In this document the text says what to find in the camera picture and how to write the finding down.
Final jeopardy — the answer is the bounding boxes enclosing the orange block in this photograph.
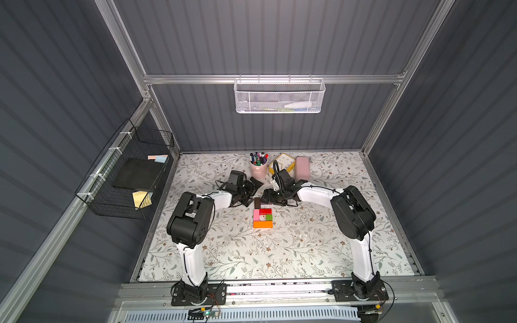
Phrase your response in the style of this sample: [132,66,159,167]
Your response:
[253,221,273,229]

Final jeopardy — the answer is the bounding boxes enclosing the pink pen cup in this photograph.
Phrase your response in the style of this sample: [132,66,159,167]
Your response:
[250,163,269,182]

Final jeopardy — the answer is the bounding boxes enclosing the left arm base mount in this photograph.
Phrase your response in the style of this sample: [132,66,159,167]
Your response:
[170,281,227,306]

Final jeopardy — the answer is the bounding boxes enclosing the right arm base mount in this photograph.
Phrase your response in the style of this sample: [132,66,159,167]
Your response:
[329,280,390,303]

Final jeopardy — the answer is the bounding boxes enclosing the yellow alarm clock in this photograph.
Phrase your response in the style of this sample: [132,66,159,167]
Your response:
[269,153,296,176]

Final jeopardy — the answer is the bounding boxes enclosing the white mesh wall basket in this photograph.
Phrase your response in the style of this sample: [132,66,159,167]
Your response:
[234,78,326,114]

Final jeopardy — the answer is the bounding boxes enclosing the pink pencil case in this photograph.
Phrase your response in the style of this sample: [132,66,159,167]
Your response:
[294,156,310,181]

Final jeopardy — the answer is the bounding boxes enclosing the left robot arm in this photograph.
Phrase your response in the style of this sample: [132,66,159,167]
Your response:
[166,170,263,288]

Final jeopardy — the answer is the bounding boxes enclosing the white bottle in basket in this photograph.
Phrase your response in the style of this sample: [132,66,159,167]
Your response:
[284,101,312,110]

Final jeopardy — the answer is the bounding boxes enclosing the pastel sticky notes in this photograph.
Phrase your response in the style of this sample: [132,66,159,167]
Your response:
[148,155,168,164]

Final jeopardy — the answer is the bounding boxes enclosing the aluminium rail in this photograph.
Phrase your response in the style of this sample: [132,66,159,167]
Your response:
[114,276,444,308]

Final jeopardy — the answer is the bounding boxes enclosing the pink block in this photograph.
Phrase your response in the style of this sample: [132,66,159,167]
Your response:
[253,209,261,222]

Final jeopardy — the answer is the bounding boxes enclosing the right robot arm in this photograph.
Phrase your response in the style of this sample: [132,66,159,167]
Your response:
[261,170,382,300]

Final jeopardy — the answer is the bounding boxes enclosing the floral table mat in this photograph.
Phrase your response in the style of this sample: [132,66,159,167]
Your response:
[138,152,414,282]

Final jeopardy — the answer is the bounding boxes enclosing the black notebook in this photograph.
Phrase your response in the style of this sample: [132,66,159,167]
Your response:
[113,158,164,191]

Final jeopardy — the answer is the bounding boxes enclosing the black wire wall basket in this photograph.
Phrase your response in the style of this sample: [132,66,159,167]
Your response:
[75,121,175,220]

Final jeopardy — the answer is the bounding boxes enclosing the brown block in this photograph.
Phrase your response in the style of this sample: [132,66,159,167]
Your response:
[254,197,261,209]

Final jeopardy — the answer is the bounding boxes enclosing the yellow sticky notes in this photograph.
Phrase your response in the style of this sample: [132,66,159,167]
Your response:
[132,191,153,209]

